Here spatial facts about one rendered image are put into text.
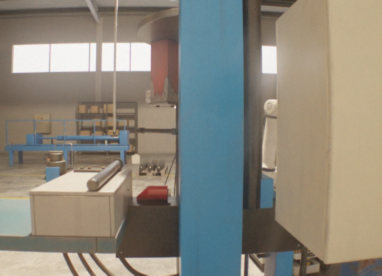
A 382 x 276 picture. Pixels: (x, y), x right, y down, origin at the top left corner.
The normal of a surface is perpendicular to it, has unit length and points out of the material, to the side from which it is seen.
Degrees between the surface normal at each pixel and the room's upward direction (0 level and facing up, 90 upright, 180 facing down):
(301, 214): 90
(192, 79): 90
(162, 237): 90
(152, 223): 90
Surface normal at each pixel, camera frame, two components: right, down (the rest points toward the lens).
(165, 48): -0.51, 0.02
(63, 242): 0.07, 0.03
